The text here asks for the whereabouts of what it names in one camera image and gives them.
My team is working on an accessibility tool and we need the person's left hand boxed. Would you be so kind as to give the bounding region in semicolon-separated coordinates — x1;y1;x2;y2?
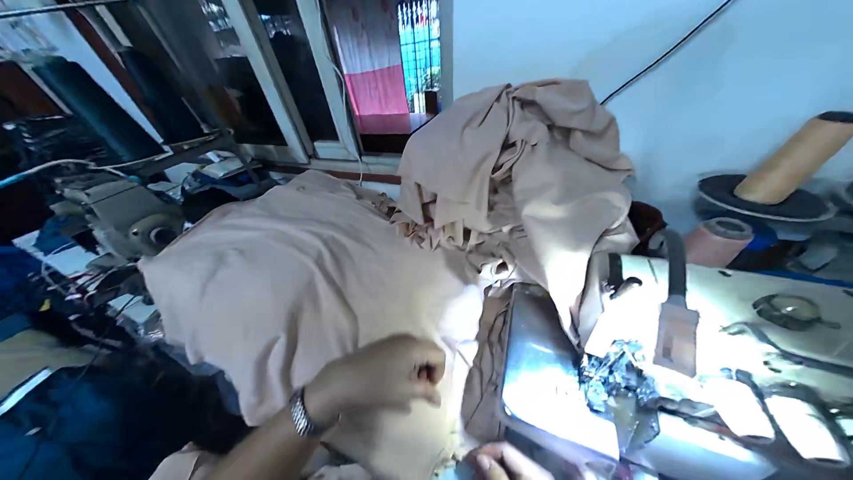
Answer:
304;334;446;428

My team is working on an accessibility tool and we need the person's right hand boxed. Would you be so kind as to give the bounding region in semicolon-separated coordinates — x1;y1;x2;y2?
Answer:
469;442;555;480

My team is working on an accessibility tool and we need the large beige fabric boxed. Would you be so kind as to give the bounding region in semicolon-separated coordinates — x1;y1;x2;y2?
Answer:
138;170;490;480

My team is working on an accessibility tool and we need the person's left forearm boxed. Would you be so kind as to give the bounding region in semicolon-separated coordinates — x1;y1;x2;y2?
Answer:
203;390;339;480

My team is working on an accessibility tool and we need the brown gathered fabric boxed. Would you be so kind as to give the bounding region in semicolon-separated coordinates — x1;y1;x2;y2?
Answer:
460;287;513;444

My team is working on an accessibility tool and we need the heap of beige fabric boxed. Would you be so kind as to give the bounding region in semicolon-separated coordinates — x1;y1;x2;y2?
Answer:
393;78;639;351

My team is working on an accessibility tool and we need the white overlock sewing machine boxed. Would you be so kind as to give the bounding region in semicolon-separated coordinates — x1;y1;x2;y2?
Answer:
500;252;853;480

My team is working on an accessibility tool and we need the pink and grey curtain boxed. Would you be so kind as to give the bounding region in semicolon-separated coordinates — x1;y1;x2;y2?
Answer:
327;0;412;135

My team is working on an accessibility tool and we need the pile of dark blue fabric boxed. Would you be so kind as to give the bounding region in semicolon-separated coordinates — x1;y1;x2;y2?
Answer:
0;333;249;480

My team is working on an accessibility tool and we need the window with metal bars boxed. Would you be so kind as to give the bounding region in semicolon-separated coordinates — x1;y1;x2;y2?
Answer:
397;0;442;114

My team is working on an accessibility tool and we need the black round spool disc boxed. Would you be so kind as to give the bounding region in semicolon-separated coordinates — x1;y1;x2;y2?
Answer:
696;173;838;223

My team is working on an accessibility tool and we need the beige sewing machine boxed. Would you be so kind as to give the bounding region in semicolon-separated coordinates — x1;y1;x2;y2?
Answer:
56;175;187;261

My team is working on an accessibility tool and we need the dark navy fabric roll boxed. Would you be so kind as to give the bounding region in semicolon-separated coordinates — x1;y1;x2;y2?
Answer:
116;45;206;144

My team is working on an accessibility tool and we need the tan thread cone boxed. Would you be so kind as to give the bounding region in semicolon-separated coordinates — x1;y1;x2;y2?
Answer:
733;111;853;205

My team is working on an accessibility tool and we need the dark teal fabric roll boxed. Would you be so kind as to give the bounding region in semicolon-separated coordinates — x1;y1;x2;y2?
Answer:
33;55;164;165

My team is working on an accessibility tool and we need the grey strap with brown block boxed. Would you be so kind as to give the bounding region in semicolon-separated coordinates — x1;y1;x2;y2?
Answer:
653;229;701;379

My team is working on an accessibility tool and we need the window with grey frame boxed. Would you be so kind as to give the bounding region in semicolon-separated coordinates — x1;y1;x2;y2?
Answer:
150;0;454;176

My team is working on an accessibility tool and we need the black wall cable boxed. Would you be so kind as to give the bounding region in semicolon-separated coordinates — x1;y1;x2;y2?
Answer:
600;0;734;106

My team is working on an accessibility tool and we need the white cable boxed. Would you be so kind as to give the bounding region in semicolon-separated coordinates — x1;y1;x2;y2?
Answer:
0;152;173;189

